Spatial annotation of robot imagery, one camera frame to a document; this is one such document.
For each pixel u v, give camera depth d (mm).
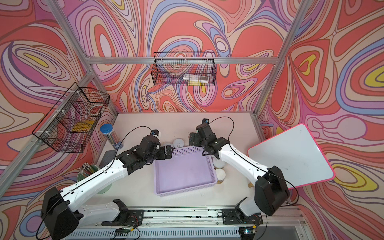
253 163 472
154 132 700
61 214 375
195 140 743
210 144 598
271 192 416
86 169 724
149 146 585
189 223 732
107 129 846
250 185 804
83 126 716
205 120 734
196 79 908
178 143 954
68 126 766
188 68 957
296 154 690
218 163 842
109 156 931
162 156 693
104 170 484
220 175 809
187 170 901
